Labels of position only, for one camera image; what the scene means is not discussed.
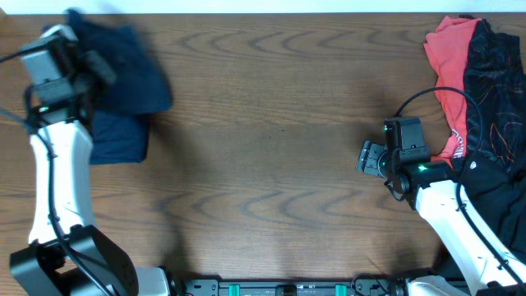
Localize dark blue denim shorts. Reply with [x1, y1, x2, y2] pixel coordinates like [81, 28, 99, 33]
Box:
[43, 7, 173, 117]

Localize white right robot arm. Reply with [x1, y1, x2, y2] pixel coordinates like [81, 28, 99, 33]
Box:
[356, 141, 525, 295]

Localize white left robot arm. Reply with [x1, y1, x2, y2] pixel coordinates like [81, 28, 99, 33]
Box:
[9, 49, 172, 295]

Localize folded dark blue shorts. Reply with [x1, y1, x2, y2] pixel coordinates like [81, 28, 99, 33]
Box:
[90, 111, 150, 165]

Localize black garment with white logo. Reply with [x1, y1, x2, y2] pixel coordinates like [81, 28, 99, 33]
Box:
[463, 155, 525, 261]

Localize red orange garment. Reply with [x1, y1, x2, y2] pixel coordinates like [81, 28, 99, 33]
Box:
[423, 16, 480, 163]

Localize black patterned garment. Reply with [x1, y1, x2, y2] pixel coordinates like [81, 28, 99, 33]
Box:
[464, 20, 525, 173]

